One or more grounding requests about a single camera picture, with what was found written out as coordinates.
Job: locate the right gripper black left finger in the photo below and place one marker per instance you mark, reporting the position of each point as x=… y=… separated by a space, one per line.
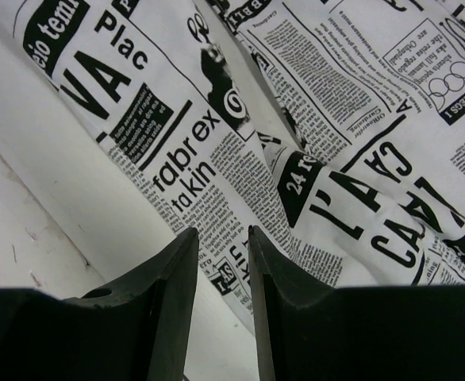
x=135 y=327

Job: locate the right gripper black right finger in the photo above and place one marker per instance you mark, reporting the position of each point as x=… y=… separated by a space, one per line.
x=307 y=330

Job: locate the newspaper print trousers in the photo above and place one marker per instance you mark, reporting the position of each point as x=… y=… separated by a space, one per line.
x=374 y=92

